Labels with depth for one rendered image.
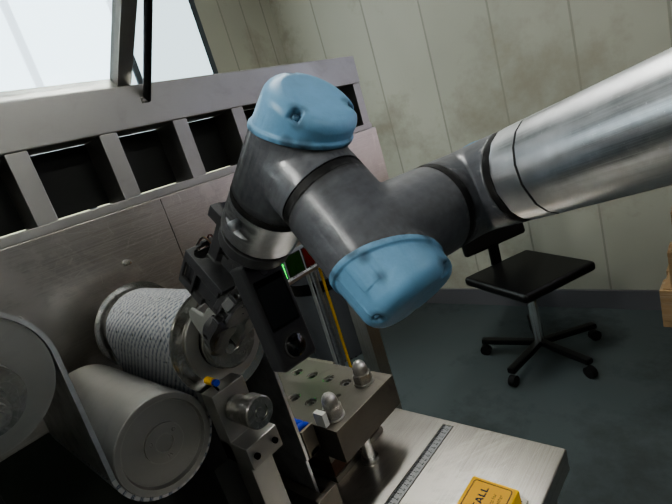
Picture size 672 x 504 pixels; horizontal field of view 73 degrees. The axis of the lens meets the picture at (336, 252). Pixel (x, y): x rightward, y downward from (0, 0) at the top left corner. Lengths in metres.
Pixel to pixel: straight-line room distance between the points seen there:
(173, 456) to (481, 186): 0.48
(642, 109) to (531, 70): 2.63
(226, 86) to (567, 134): 0.88
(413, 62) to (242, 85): 2.18
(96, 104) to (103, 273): 0.30
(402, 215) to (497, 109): 2.71
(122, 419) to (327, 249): 0.37
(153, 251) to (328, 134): 0.67
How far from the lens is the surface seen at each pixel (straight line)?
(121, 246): 0.92
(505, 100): 2.99
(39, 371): 0.56
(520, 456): 0.84
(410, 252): 0.29
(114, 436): 0.60
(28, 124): 0.92
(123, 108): 0.98
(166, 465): 0.64
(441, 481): 0.82
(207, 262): 0.48
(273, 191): 0.34
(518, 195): 0.35
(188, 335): 0.60
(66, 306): 0.90
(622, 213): 2.98
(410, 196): 0.33
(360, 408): 0.79
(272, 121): 0.33
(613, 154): 0.31
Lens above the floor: 1.46
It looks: 14 degrees down
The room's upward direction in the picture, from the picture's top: 17 degrees counter-clockwise
